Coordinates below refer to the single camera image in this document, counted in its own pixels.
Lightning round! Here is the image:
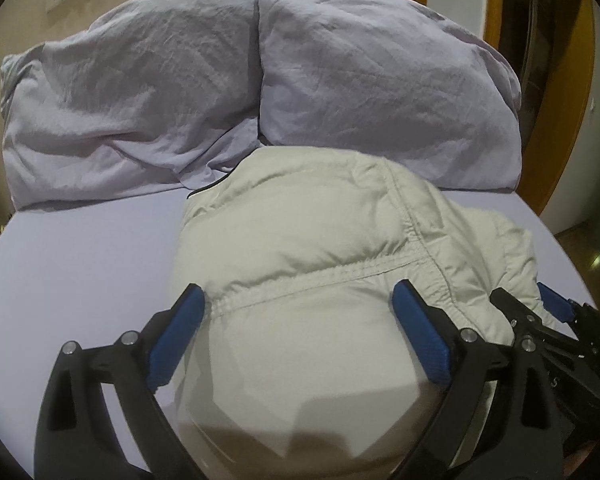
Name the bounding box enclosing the orange wooden door frame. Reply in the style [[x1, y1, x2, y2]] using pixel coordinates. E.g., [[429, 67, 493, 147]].
[[482, 0, 597, 216]]

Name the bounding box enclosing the large lavender pillow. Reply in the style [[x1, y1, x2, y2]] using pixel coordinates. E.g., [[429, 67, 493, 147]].
[[255, 0, 525, 192]]

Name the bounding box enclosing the beige puffer jacket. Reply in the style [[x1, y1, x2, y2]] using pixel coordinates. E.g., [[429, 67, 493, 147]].
[[170, 147, 543, 480]]

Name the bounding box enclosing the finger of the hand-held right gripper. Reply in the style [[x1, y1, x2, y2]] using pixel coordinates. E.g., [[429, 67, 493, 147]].
[[536, 281, 598, 325], [490, 287, 551, 346]]

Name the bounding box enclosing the dark wooden door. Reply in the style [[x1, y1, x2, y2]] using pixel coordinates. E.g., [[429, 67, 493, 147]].
[[500, 0, 587, 161]]

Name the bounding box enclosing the crumpled lavender pillow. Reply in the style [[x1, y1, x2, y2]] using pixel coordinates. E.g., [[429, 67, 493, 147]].
[[0, 0, 263, 211]]

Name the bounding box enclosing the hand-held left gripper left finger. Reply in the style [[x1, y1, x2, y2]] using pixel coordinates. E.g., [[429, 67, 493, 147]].
[[34, 283, 205, 480]]

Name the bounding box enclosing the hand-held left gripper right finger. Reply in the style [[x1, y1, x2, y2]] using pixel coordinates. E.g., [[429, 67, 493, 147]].
[[390, 280, 566, 480]]

